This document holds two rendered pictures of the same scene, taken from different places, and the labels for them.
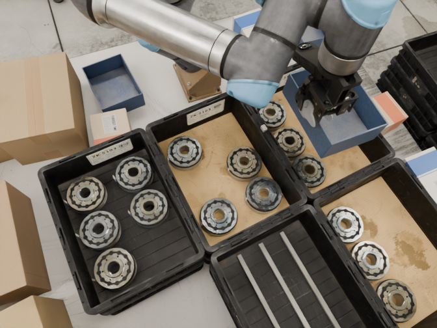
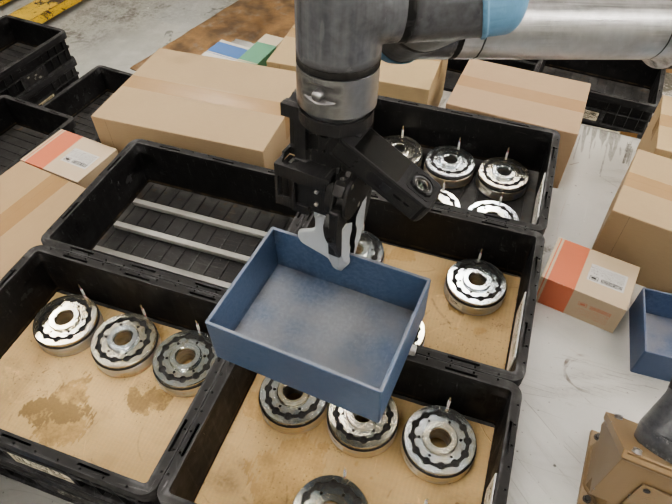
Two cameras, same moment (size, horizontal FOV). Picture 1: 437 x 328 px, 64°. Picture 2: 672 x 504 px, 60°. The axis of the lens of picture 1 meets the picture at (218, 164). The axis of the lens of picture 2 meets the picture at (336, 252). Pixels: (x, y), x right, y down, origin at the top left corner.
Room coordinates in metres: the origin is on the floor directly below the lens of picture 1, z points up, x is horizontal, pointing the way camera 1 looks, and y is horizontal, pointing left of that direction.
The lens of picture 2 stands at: (0.79, -0.46, 1.64)
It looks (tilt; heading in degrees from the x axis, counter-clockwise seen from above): 49 degrees down; 143
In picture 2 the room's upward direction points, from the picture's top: straight up
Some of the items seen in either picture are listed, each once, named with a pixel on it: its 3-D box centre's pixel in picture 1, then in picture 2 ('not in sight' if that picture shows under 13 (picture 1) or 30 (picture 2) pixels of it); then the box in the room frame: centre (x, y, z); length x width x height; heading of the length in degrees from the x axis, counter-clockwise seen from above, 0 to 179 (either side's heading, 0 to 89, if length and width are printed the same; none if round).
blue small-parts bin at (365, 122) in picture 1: (331, 107); (321, 318); (0.49, -0.25, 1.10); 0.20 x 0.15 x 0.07; 29
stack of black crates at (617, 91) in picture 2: not in sight; (579, 125); (-0.06, 1.29, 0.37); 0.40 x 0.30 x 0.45; 28
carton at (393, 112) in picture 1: (375, 117); not in sight; (0.73, -0.54, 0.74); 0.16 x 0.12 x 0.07; 124
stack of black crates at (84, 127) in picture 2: not in sight; (108, 141); (-1.08, -0.10, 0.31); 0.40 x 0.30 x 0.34; 118
